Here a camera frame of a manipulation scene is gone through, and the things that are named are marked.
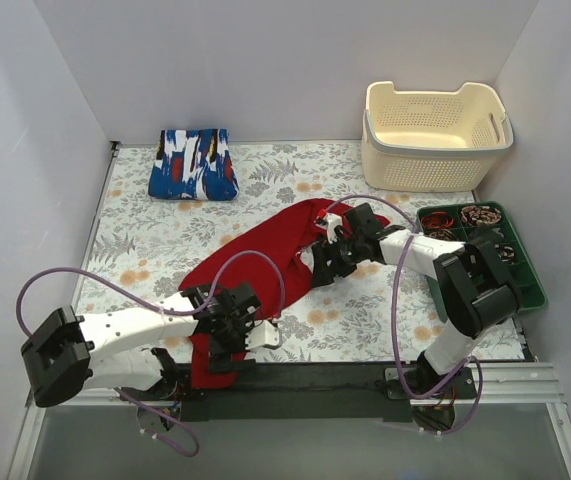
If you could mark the floral table mat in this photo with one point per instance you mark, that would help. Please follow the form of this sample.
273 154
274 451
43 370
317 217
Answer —
148 246

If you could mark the cream plastic laundry basket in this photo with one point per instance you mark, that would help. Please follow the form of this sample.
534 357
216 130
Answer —
432 141

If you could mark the blue patterned trousers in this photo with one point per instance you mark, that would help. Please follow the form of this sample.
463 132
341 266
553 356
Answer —
193 165

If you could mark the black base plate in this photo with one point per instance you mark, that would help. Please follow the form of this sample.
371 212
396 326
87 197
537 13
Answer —
283 391

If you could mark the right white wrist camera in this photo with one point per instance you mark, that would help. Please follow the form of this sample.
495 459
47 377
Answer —
332 224

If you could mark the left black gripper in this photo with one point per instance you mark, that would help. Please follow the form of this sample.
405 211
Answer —
230 347

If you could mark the black spotted rolled belt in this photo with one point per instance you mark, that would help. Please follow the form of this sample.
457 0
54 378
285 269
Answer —
506 252

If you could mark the brown patterned rolled belt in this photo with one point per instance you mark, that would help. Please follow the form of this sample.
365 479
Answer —
478 215

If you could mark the green compartment tray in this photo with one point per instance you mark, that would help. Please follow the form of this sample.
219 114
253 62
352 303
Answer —
523 272

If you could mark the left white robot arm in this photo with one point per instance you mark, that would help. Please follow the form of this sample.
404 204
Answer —
68 353

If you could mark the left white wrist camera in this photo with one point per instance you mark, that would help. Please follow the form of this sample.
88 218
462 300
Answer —
263 335

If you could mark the red black rolled belt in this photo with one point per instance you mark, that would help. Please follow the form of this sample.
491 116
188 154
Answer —
437 220

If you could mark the aluminium rail frame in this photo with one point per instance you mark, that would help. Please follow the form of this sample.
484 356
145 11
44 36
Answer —
504 383

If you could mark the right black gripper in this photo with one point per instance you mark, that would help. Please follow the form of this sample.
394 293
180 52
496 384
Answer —
327 261

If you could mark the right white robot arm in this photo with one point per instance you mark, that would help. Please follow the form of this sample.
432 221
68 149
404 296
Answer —
476 286

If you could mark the dark brown rolled belt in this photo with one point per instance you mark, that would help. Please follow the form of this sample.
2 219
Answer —
443 234

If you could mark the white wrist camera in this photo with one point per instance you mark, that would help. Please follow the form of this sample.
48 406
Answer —
332 224
263 335

